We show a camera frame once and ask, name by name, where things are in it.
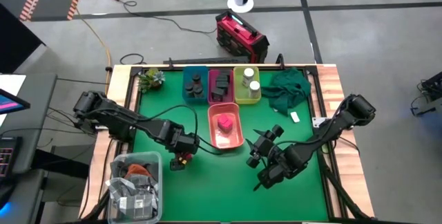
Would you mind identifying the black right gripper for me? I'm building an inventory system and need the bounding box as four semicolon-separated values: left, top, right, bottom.
245;125;285;169

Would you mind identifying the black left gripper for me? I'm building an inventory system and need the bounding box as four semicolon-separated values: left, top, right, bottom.
169;132;200;172

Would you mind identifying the pink-lidded smoked paprika tin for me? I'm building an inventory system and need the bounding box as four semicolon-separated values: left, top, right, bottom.
217;113;229;130
222;116;234;134
175;152;193;166

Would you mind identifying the clear white-capped spice bottle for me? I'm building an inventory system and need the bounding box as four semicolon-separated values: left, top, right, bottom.
242;67;256;87
248;80;262;100

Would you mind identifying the orange plastic bin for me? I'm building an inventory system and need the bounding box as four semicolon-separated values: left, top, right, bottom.
207;102;245;150

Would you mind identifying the orange cloth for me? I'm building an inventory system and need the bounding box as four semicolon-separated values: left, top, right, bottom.
124;163;152;180

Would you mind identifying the yellow plastic bin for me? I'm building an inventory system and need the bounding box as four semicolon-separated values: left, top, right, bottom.
233;65;262;105

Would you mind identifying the dark green cloth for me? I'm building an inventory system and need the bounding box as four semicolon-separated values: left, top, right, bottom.
260;67;312;117

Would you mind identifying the silver foil packet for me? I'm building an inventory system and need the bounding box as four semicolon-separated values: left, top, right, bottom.
105;177;160;220

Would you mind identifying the clear plastic storage box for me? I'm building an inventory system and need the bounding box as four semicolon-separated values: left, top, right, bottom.
107;151;164;224

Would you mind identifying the pink plastic bin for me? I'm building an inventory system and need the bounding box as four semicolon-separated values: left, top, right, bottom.
207;68;236;106

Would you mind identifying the blue plastic bin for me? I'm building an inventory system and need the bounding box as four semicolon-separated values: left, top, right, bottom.
182;65;209;105

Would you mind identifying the small potted succulent plant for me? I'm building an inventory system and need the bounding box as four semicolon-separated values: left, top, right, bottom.
137;67;166;94

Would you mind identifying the black power strip bar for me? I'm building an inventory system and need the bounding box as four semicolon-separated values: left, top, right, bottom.
163;56;250;65

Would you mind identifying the red and black tool box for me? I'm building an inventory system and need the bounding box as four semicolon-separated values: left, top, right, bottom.
215;8;271;64

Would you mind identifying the grey desk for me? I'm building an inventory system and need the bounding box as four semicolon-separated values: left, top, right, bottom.
0;73;58;183

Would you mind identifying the black keyboard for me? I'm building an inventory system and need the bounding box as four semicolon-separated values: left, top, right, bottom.
0;136;23;180

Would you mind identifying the black equipment rig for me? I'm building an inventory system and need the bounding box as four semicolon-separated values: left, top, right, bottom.
410;71;442;116

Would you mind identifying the computer monitor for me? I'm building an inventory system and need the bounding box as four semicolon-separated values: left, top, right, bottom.
0;88;31;115

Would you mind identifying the black panel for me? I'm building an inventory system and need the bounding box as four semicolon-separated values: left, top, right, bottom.
0;2;46;75

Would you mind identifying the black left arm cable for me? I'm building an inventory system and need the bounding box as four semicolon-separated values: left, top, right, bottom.
137;104;225;156

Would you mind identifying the yellow floor cable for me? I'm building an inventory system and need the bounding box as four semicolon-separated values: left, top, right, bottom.
51;0;113;86

